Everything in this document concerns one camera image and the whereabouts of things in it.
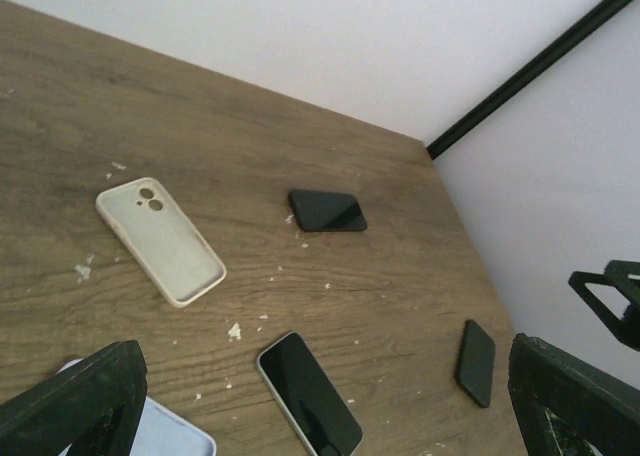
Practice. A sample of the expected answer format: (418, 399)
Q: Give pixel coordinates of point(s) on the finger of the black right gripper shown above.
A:
(613, 296)

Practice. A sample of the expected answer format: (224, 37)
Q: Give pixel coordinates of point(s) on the lavender phone case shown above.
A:
(161, 432)

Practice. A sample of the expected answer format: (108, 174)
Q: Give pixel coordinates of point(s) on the black frame post right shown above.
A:
(592, 21)

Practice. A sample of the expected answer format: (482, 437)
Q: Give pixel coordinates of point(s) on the white-edged black smartphone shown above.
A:
(320, 417)

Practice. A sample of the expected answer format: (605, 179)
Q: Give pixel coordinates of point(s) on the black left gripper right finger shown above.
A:
(564, 406)

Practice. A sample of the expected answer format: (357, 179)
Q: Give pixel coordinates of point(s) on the beige phone case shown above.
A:
(162, 239)

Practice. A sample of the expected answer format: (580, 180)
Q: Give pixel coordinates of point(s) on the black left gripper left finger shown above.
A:
(91, 408)

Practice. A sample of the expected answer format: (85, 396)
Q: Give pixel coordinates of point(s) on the black phone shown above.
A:
(321, 211)
(475, 364)

